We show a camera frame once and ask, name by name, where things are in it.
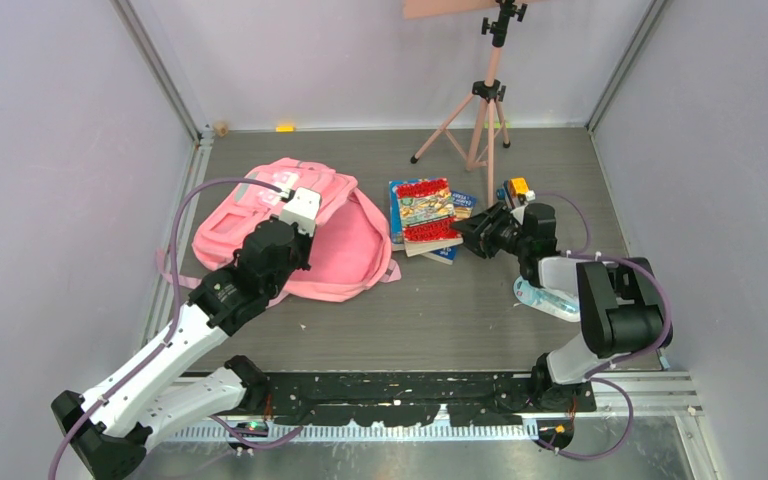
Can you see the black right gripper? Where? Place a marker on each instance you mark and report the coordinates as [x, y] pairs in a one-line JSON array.
[[477, 239]]

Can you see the pink student backpack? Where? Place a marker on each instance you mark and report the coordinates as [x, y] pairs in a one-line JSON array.
[[351, 249]]

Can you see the blue 91-storey treehouse book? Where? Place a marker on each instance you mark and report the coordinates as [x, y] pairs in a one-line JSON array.
[[463, 205]]

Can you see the light blue round object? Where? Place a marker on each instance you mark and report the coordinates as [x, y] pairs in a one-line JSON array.
[[555, 303]]

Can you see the small wooden block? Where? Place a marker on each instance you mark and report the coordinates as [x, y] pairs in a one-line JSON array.
[[221, 128]]

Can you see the red 156-storey treehouse book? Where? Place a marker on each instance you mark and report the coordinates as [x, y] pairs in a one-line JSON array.
[[426, 211]]

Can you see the small yellow block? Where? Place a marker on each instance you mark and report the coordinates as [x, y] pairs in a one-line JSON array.
[[285, 128]]

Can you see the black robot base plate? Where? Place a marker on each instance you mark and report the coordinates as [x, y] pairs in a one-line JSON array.
[[402, 399]]

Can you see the colourful toy block train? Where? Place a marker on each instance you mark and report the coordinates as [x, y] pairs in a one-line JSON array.
[[515, 192]]

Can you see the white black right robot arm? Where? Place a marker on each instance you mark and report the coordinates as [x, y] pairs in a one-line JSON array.
[[623, 311]]

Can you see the pink tripod stand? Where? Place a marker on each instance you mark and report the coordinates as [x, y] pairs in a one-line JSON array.
[[488, 93]]

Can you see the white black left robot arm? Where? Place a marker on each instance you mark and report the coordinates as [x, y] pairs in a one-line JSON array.
[[112, 426]]

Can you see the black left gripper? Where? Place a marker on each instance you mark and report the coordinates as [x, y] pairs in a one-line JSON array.
[[303, 232]]

